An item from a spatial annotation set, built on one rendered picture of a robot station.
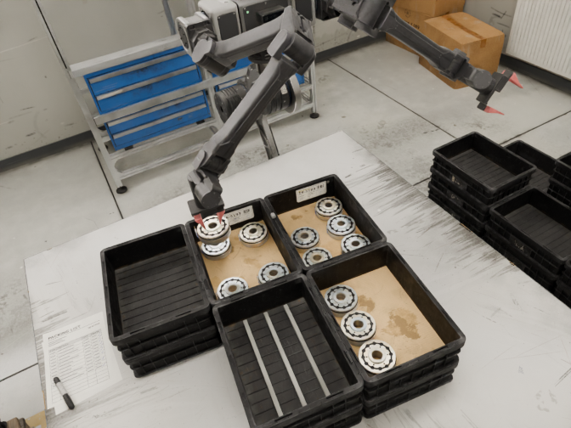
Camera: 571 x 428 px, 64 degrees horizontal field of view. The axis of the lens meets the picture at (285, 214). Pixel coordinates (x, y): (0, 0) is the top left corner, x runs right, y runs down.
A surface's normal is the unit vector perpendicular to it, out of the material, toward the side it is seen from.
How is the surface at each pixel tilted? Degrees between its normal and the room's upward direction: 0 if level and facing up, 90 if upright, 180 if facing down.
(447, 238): 0
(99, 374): 0
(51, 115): 90
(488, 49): 89
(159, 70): 90
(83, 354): 0
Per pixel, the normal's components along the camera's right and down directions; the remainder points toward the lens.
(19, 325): -0.10, -0.73
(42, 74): 0.48, 0.56
